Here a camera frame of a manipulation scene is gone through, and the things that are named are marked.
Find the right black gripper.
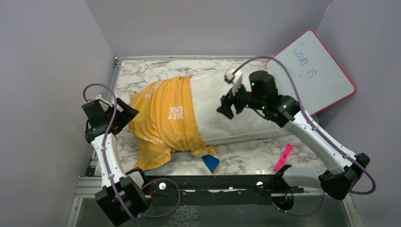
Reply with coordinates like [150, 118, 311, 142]
[218, 78, 267, 118]

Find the white pillow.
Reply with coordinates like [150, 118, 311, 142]
[189, 67, 283, 145]

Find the yellow Mickey Mouse pillowcase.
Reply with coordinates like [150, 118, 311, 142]
[128, 76, 219, 174]

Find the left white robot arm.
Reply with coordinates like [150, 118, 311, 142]
[82, 98, 150, 227]

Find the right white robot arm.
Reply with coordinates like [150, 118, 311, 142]
[217, 70, 370, 200]

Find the pink framed whiteboard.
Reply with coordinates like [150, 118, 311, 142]
[265, 30, 357, 114]

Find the pink marker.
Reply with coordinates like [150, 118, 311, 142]
[274, 144, 293, 172]

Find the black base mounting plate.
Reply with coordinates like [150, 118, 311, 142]
[144, 175, 304, 207]

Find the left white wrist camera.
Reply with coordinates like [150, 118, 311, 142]
[94, 93, 112, 105]

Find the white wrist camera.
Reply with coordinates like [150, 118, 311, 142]
[223, 68, 243, 96]
[94, 93, 112, 105]

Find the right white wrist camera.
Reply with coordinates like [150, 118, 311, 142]
[223, 68, 243, 96]

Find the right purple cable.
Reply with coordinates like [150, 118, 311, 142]
[232, 56, 377, 217]

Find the aluminium table frame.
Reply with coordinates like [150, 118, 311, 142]
[82, 57, 370, 227]

